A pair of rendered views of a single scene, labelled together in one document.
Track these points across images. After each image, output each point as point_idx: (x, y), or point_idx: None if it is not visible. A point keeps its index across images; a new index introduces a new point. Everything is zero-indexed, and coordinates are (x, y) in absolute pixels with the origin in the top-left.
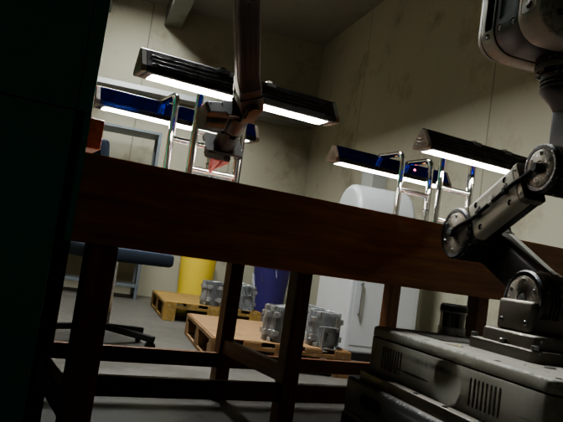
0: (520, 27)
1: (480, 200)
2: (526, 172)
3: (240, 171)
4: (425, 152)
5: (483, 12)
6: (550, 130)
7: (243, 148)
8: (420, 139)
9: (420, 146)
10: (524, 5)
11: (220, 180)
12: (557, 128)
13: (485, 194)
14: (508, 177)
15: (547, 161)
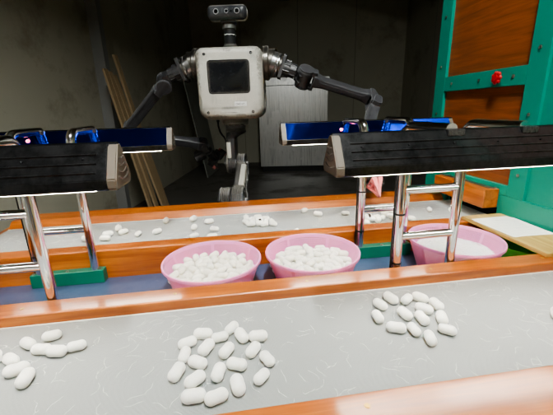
0: (264, 112)
1: (244, 180)
2: (248, 165)
3: (356, 202)
4: (158, 151)
5: (263, 97)
6: (235, 146)
7: (357, 180)
8: (173, 138)
9: (174, 146)
10: (266, 104)
11: (368, 193)
12: (236, 146)
13: (244, 177)
14: (246, 168)
15: (247, 160)
